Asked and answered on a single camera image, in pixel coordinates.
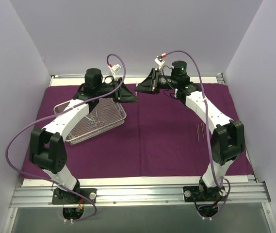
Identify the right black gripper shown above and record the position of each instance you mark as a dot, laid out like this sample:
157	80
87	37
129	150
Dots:
155	80

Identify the metal mesh instrument tray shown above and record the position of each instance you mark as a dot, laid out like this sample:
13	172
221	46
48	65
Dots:
105	116

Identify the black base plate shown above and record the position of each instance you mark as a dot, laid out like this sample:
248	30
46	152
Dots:
61	197
199	194

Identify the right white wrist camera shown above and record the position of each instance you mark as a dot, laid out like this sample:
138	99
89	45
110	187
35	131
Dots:
159	60

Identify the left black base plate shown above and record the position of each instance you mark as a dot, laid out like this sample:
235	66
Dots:
61	197

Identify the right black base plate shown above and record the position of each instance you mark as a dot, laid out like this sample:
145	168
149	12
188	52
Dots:
199	194

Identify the aluminium front rail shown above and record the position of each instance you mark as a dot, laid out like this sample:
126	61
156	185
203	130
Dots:
35	197

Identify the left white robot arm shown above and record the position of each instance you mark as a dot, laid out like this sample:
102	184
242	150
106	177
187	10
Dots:
47	145

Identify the silver surgical tweezers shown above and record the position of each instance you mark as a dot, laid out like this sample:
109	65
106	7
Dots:
203	130

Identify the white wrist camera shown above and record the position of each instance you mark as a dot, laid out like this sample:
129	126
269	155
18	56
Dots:
159	60
114	69

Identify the silver surgical scissors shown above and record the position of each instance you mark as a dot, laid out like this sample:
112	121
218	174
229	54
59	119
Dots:
91	120

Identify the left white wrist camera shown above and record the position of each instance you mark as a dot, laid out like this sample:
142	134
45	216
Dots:
114	69

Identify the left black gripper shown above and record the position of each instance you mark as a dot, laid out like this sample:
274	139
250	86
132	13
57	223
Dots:
120	90

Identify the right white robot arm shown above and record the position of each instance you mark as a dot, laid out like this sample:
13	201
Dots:
225	136

